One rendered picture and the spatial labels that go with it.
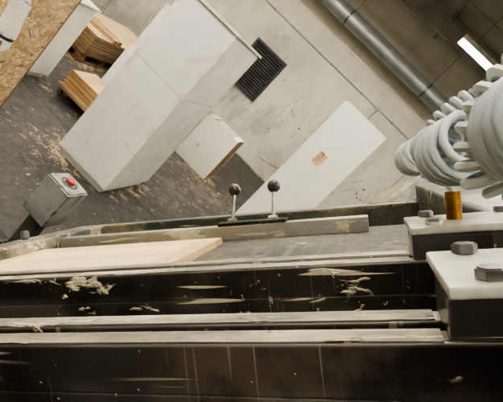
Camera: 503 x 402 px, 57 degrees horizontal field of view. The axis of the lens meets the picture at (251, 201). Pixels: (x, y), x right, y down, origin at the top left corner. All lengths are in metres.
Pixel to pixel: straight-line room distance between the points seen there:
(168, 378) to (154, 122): 3.56
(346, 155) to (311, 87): 4.62
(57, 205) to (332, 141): 3.65
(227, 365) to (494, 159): 0.20
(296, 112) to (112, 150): 5.98
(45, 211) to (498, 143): 1.69
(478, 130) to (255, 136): 9.34
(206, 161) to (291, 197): 1.80
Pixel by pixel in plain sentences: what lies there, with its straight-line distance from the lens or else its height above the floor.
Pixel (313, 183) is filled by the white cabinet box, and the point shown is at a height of 1.18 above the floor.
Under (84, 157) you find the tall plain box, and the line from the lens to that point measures 4.13.
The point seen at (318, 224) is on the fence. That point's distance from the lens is 1.26.
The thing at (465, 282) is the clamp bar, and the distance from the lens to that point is 0.27.
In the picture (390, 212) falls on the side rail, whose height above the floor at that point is 1.68.
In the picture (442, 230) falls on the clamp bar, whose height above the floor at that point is 1.74.
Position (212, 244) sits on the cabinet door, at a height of 1.33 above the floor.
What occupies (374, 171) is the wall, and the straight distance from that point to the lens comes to 9.43.
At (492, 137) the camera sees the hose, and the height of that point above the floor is 1.79.
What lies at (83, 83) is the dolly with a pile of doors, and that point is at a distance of 5.29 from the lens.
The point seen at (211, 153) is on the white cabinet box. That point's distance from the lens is 6.44.
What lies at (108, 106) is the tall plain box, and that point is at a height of 0.61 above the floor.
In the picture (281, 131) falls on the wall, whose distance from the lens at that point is 9.49.
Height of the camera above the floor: 1.74
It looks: 13 degrees down
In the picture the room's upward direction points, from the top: 45 degrees clockwise
